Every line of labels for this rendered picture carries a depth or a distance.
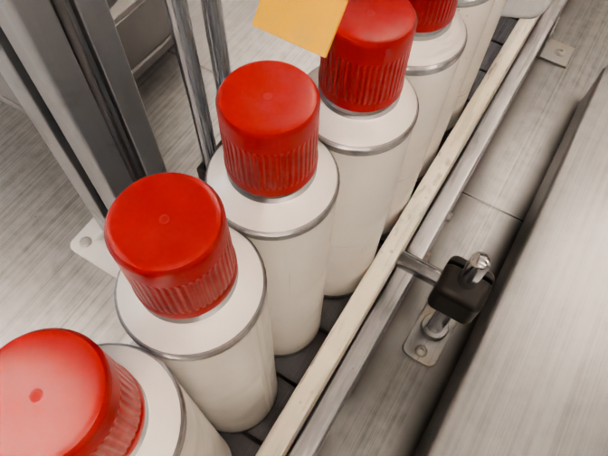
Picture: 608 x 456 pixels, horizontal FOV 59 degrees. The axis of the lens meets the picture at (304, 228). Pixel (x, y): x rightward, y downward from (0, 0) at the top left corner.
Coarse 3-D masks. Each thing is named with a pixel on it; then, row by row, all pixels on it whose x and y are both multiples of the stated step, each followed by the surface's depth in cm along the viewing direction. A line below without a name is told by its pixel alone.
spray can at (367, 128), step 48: (384, 0) 19; (336, 48) 19; (384, 48) 18; (336, 96) 21; (384, 96) 20; (336, 144) 21; (384, 144) 21; (384, 192) 25; (336, 240) 28; (336, 288) 34
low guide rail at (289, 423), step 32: (512, 32) 43; (480, 96) 40; (448, 160) 37; (416, 192) 35; (416, 224) 34; (384, 256) 33; (352, 320) 31; (320, 352) 30; (320, 384) 29; (288, 416) 28; (288, 448) 29
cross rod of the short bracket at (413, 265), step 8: (400, 256) 34; (408, 256) 34; (416, 256) 34; (400, 264) 34; (408, 264) 33; (416, 264) 33; (424, 264) 33; (408, 272) 34; (416, 272) 33; (424, 272) 33; (432, 272) 33; (440, 272) 33; (424, 280) 33; (432, 280) 33
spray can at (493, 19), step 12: (504, 0) 32; (492, 12) 32; (492, 24) 33; (480, 48) 35; (480, 60) 36; (468, 72) 36; (468, 84) 38; (456, 108) 40; (456, 120) 42; (444, 132) 42
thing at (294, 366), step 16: (496, 32) 48; (496, 48) 47; (480, 80) 45; (384, 240) 38; (336, 304) 35; (336, 320) 35; (320, 336) 34; (304, 352) 34; (288, 368) 33; (304, 368) 33; (288, 384) 33; (288, 400) 32; (272, 416) 32; (256, 432) 31; (240, 448) 31; (256, 448) 31
